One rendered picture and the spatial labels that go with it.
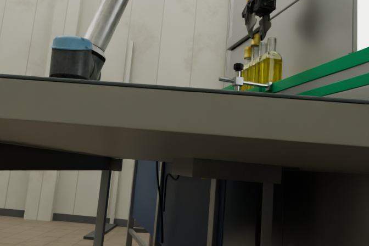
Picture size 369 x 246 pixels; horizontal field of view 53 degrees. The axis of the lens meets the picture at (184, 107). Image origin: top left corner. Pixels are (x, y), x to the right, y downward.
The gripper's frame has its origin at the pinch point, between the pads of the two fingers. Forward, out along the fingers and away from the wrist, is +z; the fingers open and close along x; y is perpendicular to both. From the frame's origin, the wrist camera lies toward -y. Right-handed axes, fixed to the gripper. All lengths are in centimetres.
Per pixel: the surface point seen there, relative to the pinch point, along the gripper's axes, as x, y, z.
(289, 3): 12.9, 1.3, -15.6
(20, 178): -105, -354, 77
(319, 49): 11.6, 20.8, 8.9
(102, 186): -42, -67, 61
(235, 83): -16.7, 20.2, 24.0
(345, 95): -7, 54, 32
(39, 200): -81, -336, 99
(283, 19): 12.2, -1.7, -9.9
